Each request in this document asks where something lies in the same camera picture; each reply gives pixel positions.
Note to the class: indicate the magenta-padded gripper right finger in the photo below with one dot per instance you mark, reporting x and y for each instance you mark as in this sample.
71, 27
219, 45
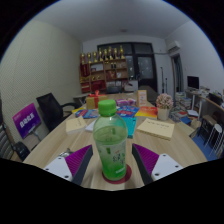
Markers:
146, 158

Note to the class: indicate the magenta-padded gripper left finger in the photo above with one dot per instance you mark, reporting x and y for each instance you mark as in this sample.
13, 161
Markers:
76, 160

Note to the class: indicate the green tea bottle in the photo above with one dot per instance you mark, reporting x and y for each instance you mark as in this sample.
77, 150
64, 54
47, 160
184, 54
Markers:
110, 146

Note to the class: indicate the large beige book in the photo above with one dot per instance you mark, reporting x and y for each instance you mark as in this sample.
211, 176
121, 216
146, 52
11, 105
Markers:
156, 128

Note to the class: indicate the small beige booklet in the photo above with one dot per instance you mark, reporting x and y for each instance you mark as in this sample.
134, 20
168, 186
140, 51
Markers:
76, 125

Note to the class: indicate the teal book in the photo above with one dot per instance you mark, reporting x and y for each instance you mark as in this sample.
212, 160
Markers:
131, 126

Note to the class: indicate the white printed document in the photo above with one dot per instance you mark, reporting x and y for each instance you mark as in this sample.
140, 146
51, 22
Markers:
90, 126

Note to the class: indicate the orange and yellow book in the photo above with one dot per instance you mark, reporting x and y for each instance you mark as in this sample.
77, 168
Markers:
146, 112

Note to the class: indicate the blue and red brochure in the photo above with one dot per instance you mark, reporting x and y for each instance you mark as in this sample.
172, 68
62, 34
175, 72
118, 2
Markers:
87, 113

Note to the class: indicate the blue colourful brochure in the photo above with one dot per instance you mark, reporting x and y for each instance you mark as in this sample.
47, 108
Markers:
128, 111

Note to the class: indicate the yellow paper sheet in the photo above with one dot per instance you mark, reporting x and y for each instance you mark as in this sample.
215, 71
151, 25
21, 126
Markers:
78, 109

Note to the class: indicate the black office chair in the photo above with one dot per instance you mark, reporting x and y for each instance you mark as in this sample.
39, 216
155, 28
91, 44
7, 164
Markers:
51, 111

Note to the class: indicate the black bin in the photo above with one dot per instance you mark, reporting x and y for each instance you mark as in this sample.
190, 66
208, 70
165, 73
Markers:
21, 150

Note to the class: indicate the pink flowers in white pot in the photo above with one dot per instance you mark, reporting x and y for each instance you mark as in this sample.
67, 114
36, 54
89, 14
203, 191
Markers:
164, 101

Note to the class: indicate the pink box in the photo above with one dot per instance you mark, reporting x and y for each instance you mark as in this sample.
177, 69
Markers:
125, 102

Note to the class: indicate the standing orange card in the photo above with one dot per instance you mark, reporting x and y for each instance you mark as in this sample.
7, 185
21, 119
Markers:
142, 98

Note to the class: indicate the yellow gift box red ribbon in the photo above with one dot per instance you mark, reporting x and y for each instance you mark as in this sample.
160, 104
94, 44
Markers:
95, 101

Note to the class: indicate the small white round table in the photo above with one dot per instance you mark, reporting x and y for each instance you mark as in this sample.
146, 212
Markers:
81, 96

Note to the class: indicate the purple sign board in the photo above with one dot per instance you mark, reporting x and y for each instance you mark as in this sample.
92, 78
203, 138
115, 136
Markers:
26, 120

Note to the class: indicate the pile of books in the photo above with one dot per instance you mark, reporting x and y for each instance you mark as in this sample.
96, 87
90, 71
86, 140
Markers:
181, 103

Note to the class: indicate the grey round armchair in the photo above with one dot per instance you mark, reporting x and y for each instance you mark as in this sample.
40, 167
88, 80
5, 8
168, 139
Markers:
152, 93

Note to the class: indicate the striped chair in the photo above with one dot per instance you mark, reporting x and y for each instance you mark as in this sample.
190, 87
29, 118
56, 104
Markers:
6, 143

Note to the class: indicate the white stool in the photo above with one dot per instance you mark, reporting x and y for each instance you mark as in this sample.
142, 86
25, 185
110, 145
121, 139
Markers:
215, 130

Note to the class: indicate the wooden desk with clutter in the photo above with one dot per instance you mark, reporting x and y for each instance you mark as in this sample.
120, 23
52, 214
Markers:
208, 101

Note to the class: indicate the black monitor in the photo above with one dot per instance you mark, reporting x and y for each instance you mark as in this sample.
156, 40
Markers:
192, 82

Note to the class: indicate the wooden shelf unit with trophies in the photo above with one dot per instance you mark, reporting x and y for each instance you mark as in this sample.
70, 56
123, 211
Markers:
103, 71

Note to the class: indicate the white air conditioner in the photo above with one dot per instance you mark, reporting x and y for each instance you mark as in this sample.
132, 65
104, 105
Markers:
174, 46

